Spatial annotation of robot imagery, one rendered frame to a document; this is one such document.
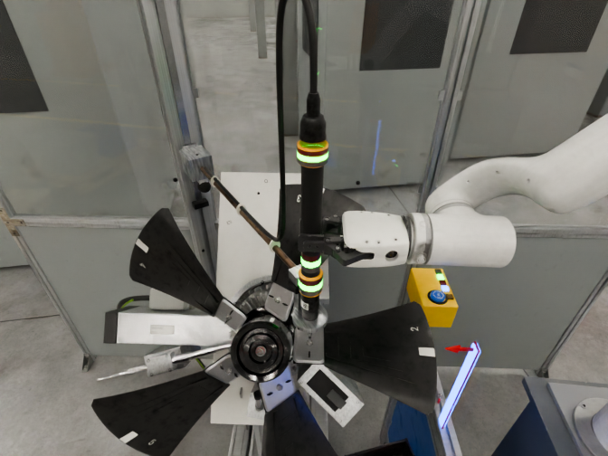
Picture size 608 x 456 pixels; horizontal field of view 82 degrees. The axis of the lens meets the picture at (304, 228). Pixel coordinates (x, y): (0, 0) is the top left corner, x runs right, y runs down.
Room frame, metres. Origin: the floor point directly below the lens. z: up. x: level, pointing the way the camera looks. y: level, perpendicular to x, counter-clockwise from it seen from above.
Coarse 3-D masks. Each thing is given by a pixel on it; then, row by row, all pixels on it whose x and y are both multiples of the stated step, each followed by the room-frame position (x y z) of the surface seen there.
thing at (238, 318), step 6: (222, 300) 0.50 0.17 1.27; (222, 306) 0.51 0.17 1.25; (228, 306) 0.50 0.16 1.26; (216, 312) 0.52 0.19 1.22; (222, 312) 0.51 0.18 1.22; (228, 312) 0.50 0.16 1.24; (234, 312) 0.49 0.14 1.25; (240, 312) 0.48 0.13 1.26; (222, 318) 0.52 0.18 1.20; (234, 318) 0.50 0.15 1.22; (240, 318) 0.49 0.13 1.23; (228, 324) 0.51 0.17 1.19; (234, 324) 0.50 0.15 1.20; (240, 324) 0.49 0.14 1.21; (234, 330) 0.50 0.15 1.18
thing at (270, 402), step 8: (288, 368) 0.45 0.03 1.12; (280, 376) 0.43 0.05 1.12; (288, 376) 0.43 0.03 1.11; (264, 384) 0.40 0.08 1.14; (272, 384) 0.41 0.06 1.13; (280, 384) 0.41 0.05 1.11; (288, 384) 0.42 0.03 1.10; (264, 392) 0.38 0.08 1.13; (272, 392) 0.39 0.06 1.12; (280, 392) 0.40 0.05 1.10; (288, 392) 0.41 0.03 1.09; (264, 400) 0.37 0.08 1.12; (272, 400) 0.38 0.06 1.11; (280, 400) 0.39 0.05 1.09; (272, 408) 0.37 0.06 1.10
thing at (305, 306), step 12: (312, 96) 0.46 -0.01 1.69; (312, 108) 0.45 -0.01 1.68; (300, 120) 0.46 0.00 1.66; (312, 120) 0.45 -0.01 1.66; (324, 120) 0.46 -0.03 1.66; (300, 132) 0.46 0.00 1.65; (312, 132) 0.44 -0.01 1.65; (324, 132) 0.45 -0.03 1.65; (312, 300) 0.45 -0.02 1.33; (312, 312) 0.45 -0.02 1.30
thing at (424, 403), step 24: (384, 312) 0.53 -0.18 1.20; (408, 312) 0.53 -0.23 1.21; (336, 336) 0.48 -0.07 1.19; (360, 336) 0.48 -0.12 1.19; (384, 336) 0.47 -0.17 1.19; (408, 336) 0.47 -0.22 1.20; (336, 360) 0.42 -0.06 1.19; (360, 360) 0.42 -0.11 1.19; (384, 360) 0.42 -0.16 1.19; (408, 360) 0.42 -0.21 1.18; (432, 360) 0.42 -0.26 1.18; (384, 384) 0.38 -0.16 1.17; (408, 384) 0.38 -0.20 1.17; (432, 384) 0.38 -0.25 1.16; (432, 408) 0.34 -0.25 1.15
